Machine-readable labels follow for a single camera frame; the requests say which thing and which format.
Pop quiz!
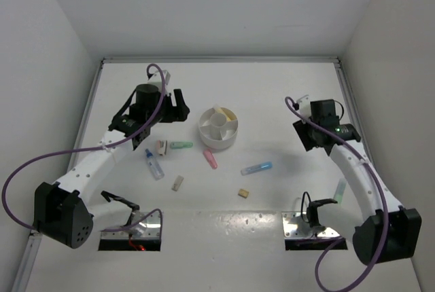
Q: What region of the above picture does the aluminium frame rail back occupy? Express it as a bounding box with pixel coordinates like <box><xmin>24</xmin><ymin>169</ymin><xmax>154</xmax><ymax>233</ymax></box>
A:
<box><xmin>102</xmin><ymin>56</ymin><xmax>340</xmax><ymax>64</ymax></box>

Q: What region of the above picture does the yellow highlighter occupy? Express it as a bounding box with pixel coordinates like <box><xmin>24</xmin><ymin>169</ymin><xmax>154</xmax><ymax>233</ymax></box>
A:
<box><xmin>213</xmin><ymin>104</ymin><xmax>237</xmax><ymax>122</ymax></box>

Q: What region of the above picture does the pink highlighter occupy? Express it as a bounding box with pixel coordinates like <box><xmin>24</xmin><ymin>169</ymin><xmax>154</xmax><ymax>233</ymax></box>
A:
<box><xmin>203</xmin><ymin>149</ymin><xmax>218</xmax><ymax>169</ymax></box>

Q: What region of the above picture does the beige eraser left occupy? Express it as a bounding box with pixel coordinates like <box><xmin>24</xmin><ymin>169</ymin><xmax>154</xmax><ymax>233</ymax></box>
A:
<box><xmin>171</xmin><ymin>176</ymin><xmax>184</xmax><ymax>191</ymax></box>

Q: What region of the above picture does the green highlighter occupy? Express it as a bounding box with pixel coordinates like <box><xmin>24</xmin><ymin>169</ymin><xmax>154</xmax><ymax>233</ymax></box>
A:
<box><xmin>170</xmin><ymin>141</ymin><xmax>193</xmax><ymax>149</ymax></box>
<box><xmin>333</xmin><ymin>178</ymin><xmax>347</xmax><ymax>204</ymax></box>

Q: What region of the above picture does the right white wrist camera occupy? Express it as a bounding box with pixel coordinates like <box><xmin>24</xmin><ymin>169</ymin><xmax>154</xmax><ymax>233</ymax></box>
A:
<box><xmin>296</xmin><ymin>94</ymin><xmax>311</xmax><ymax>118</ymax></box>

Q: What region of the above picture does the aluminium frame rail left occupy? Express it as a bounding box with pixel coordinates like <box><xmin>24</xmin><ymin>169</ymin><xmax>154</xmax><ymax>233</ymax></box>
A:
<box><xmin>13</xmin><ymin>60</ymin><xmax>104</xmax><ymax>292</ymax></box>

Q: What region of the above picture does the aluminium frame rail right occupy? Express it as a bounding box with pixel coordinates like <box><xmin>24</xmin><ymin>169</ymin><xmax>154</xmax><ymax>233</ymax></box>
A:
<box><xmin>334</xmin><ymin>58</ymin><xmax>375</xmax><ymax>164</ymax></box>

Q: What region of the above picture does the white round divided organizer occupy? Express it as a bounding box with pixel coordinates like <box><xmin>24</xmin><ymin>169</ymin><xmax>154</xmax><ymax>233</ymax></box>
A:
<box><xmin>198</xmin><ymin>107</ymin><xmax>239</xmax><ymax>150</ymax></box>

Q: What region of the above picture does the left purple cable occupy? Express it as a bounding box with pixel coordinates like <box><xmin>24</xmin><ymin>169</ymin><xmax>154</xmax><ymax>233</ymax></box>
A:
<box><xmin>1</xmin><ymin>64</ymin><xmax>170</xmax><ymax>232</ymax></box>

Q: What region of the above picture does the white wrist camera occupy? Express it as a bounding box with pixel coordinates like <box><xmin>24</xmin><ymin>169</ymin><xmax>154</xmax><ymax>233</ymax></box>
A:
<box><xmin>147</xmin><ymin>70</ymin><xmax>171</xmax><ymax>92</ymax></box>
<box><xmin>296</xmin><ymin>94</ymin><xmax>311</xmax><ymax>118</ymax></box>

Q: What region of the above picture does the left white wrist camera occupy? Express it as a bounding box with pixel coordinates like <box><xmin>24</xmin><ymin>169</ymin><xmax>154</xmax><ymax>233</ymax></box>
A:
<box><xmin>147</xmin><ymin>70</ymin><xmax>171</xmax><ymax>92</ymax></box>

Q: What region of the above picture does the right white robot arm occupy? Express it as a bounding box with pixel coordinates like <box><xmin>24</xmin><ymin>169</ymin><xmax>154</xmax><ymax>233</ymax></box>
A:
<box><xmin>293</xmin><ymin>96</ymin><xmax>422</xmax><ymax>265</ymax></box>

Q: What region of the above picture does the metal base plate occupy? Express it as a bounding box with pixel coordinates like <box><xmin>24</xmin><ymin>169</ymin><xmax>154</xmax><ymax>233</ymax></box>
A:
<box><xmin>281</xmin><ymin>211</ymin><xmax>341</xmax><ymax>240</ymax></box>
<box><xmin>101</xmin><ymin>211</ymin><xmax>162</xmax><ymax>240</ymax></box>

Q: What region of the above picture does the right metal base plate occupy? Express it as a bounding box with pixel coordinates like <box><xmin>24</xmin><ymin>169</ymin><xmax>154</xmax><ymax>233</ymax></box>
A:
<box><xmin>281</xmin><ymin>211</ymin><xmax>341</xmax><ymax>240</ymax></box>

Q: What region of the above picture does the tan eraser right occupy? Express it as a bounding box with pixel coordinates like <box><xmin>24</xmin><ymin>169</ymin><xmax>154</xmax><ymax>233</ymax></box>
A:
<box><xmin>237</xmin><ymin>189</ymin><xmax>249</xmax><ymax>199</ymax></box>

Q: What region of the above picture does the blue highlighter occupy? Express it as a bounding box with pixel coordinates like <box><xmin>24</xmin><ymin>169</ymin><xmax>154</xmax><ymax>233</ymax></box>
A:
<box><xmin>241</xmin><ymin>162</ymin><xmax>273</xmax><ymax>176</ymax></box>

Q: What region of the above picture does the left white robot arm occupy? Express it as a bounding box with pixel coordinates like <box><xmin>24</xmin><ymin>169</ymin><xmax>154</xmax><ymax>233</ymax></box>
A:
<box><xmin>33</xmin><ymin>84</ymin><xmax>190</xmax><ymax>249</ymax></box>

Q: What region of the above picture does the aluminium frame rail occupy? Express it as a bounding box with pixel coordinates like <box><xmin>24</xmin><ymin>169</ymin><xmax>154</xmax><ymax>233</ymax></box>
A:
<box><xmin>13</xmin><ymin>60</ymin><xmax>104</xmax><ymax>292</ymax></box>
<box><xmin>102</xmin><ymin>56</ymin><xmax>340</xmax><ymax>64</ymax></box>
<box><xmin>334</xmin><ymin>58</ymin><xmax>375</xmax><ymax>164</ymax></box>

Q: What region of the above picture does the clear blue-cap bottle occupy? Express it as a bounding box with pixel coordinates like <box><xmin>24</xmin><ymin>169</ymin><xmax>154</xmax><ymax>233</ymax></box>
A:
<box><xmin>145</xmin><ymin>149</ymin><xmax>164</xmax><ymax>180</ymax></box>

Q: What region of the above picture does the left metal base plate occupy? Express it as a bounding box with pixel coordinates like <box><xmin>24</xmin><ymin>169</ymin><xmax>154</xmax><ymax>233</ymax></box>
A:
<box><xmin>101</xmin><ymin>211</ymin><xmax>162</xmax><ymax>240</ymax></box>

